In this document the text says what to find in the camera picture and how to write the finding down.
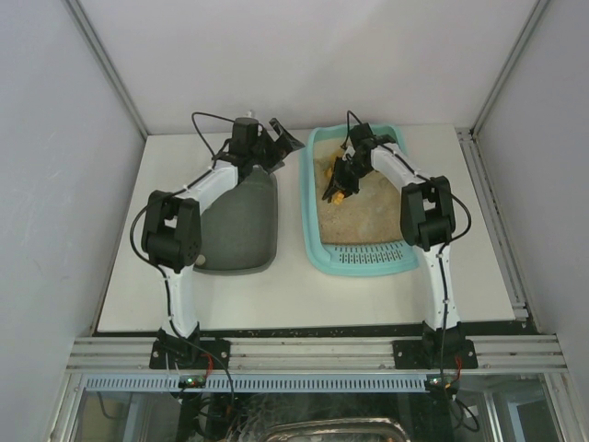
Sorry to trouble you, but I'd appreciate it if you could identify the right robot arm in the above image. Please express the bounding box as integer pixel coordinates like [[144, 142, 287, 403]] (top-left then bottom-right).
[[322, 123, 465, 356]]

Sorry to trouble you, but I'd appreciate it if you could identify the teal litter box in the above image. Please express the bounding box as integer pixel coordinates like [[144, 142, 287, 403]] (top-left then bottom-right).
[[299, 124, 419, 277]]

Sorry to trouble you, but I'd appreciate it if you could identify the metal bowl below table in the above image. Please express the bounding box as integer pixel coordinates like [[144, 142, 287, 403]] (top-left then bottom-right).
[[258, 417, 410, 441]]

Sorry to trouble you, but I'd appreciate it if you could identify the aluminium mounting rail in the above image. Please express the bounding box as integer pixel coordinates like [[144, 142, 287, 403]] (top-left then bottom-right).
[[66, 336, 567, 374]]

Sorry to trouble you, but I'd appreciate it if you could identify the dark grey plastic tray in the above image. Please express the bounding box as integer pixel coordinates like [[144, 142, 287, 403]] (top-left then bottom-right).
[[193, 168, 278, 276]]

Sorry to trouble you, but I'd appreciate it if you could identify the black right camera cable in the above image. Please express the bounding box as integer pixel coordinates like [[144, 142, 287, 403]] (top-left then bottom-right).
[[344, 109, 473, 369]]

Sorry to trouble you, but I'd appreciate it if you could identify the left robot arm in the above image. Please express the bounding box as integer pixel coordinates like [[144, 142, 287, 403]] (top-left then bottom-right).
[[130, 117, 305, 348]]

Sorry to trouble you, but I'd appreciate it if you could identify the orange litter scoop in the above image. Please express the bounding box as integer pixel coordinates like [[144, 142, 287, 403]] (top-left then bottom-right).
[[322, 151, 356, 204]]

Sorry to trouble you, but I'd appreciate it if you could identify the beige cat litter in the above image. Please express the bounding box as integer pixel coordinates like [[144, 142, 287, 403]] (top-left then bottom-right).
[[313, 137, 402, 245]]

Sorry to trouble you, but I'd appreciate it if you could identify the blue slotted cable duct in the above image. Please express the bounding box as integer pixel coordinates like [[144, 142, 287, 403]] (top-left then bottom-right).
[[85, 373, 428, 393]]

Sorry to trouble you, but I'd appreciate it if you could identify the black camera cable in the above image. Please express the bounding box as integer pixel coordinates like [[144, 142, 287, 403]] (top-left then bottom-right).
[[130, 110, 238, 268], [344, 109, 473, 369]]

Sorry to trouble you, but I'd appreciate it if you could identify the black left camera cable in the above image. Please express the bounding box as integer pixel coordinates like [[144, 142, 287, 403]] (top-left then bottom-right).
[[130, 110, 238, 268]]

